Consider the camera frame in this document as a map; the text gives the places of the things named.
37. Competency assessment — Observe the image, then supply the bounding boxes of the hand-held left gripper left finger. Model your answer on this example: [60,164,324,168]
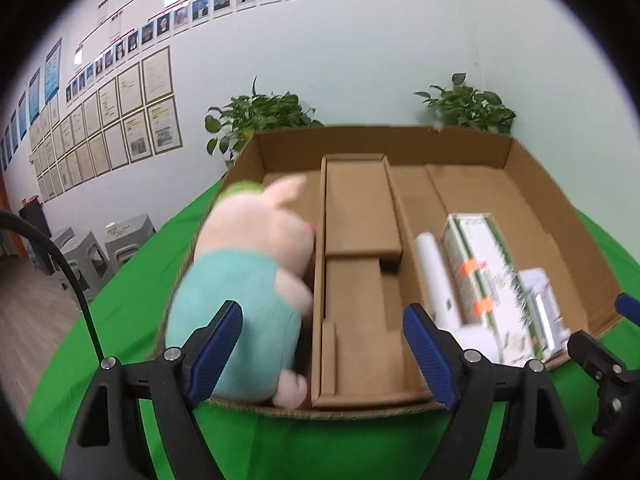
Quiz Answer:
[62,300,244,480]

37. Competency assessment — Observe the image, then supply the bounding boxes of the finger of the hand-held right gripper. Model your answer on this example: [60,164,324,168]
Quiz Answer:
[567,329,640,437]
[616,293,640,325]

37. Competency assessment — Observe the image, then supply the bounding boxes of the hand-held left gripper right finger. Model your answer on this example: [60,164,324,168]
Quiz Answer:
[402,304,583,480]

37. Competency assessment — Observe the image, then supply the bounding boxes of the pink pig plush toy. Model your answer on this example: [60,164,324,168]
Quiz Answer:
[165,174,318,408]

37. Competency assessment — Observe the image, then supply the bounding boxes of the cardboard divider insert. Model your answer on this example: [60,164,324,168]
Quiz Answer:
[310,154,436,409]

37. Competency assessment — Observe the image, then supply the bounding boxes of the large cardboard box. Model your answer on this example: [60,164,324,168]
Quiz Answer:
[155,125,623,418]

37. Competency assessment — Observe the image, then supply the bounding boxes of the small white box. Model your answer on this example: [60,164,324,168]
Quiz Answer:
[452,324,505,365]

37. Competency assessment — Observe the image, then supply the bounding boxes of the white paper roll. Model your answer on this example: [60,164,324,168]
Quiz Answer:
[412,231,463,328]

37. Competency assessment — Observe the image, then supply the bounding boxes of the white plastic package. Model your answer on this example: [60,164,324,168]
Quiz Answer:
[517,267,573,361]

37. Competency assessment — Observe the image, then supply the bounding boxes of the green and white carton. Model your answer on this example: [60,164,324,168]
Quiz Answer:
[441,212,543,366]

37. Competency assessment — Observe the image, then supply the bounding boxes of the green tablecloth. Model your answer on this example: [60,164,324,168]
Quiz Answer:
[22,175,640,480]

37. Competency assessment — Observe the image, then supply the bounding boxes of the grey plastic stool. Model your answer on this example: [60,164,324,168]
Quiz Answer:
[49,226,76,263]
[102,212,157,281]
[62,231,108,293]

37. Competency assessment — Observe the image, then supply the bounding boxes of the black cabinet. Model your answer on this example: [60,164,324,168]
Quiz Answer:
[19,194,52,261]

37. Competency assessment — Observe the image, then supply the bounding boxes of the bushy green potted plant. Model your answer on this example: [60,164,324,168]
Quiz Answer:
[204,77,326,171]

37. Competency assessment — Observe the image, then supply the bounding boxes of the small green potted plant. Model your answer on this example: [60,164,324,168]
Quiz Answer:
[414,72,517,136]

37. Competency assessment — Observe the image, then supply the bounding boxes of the rows of portrait photos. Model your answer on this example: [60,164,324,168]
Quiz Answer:
[65,0,308,106]

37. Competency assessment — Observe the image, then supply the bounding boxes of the black cable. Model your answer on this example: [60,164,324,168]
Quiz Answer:
[0,210,112,366]

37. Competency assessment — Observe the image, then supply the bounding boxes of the wall of framed certificates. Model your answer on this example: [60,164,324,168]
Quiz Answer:
[27,45,183,203]

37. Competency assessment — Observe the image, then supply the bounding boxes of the row of blue wall posters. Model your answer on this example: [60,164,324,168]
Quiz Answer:
[0,37,63,171]

